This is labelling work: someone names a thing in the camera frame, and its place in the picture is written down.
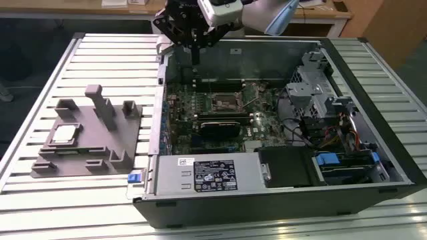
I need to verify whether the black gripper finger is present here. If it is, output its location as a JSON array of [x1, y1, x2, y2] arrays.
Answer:
[[195, 22, 233, 66], [152, 9, 198, 66]]

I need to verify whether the metal socket cover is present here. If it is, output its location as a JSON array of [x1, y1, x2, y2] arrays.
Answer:
[[235, 82, 262, 108]]

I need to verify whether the silver CPU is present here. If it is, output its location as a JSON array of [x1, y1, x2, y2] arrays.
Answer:
[[52, 125, 80, 145]]

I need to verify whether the CPU socket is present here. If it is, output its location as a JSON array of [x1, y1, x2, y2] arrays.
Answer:
[[207, 91, 249, 112]]

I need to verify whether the wooden desk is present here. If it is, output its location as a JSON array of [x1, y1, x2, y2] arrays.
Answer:
[[0, 0, 162, 35], [151, 0, 355, 38]]

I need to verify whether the silver metal drive cage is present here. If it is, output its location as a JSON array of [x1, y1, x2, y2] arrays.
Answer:
[[285, 51, 337, 120]]

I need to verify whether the black graphics card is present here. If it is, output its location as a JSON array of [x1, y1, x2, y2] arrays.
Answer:
[[199, 121, 242, 139]]

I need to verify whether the green motherboard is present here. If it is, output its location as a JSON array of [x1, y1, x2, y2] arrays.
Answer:
[[162, 81, 293, 155]]

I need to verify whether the silver chipset heatsink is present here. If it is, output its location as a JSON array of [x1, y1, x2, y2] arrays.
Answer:
[[245, 140, 266, 151]]

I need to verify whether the brown wooden cabinet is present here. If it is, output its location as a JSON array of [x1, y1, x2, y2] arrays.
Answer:
[[339, 0, 427, 70]]

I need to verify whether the grey parts rack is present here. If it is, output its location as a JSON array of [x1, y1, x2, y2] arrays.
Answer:
[[30, 84, 144, 179]]

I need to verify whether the black rating label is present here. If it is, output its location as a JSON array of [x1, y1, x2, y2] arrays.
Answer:
[[194, 159, 237, 193]]

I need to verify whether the black plastic bay cover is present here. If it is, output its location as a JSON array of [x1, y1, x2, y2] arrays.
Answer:
[[257, 146, 329, 189]]

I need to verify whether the green RAM stick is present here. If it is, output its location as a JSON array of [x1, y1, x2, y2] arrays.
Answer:
[[55, 148, 106, 154]]

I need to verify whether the blue disk carrier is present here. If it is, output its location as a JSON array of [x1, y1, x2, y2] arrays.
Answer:
[[314, 152, 374, 173]]

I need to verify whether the grey power supply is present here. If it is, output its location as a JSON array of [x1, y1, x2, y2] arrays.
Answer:
[[143, 152, 270, 198]]

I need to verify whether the blue case latch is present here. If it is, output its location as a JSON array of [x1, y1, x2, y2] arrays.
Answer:
[[127, 171, 144, 185]]

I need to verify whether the black PC case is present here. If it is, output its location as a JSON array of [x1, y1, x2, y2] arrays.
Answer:
[[126, 34, 427, 230]]

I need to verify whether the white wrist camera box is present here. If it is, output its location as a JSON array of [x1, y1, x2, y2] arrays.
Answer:
[[197, 0, 247, 28]]

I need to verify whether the yellow wire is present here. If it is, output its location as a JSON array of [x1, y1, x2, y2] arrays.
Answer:
[[318, 136, 341, 149]]

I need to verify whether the orange wire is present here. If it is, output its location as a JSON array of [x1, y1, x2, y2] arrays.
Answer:
[[345, 128, 365, 152]]

